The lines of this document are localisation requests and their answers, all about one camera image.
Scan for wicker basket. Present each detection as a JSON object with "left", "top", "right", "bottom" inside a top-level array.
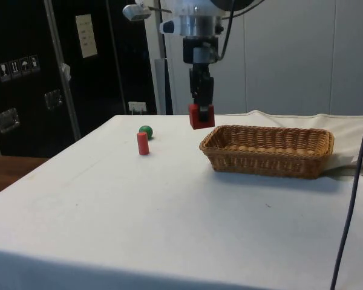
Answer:
[{"left": 198, "top": 124, "right": 335, "bottom": 180}]

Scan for red cylinder block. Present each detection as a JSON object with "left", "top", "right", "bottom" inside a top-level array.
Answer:
[{"left": 136, "top": 131, "right": 150, "bottom": 156}]

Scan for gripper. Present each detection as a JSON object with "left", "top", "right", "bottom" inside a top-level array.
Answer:
[{"left": 182, "top": 36, "right": 220, "bottom": 123}]

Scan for red cube block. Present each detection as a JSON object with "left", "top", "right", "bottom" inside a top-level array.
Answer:
[{"left": 188, "top": 103, "right": 216, "bottom": 131}]

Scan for silver metal fitting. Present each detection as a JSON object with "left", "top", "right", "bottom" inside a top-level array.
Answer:
[{"left": 122, "top": 3, "right": 172, "bottom": 22}]

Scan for black cable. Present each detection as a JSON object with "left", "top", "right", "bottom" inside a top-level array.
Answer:
[{"left": 218, "top": 0, "right": 235, "bottom": 60}]

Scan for black cabinet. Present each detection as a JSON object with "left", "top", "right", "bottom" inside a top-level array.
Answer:
[{"left": 0, "top": 0, "right": 159, "bottom": 158}]

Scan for green ball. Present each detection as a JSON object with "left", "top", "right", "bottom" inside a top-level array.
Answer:
[{"left": 138, "top": 124, "right": 155, "bottom": 141}]

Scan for pale lockers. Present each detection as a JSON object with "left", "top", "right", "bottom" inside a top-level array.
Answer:
[{"left": 144, "top": 0, "right": 363, "bottom": 118}]

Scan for dark purple cable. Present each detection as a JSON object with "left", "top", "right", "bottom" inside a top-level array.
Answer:
[{"left": 329, "top": 89, "right": 363, "bottom": 290}]

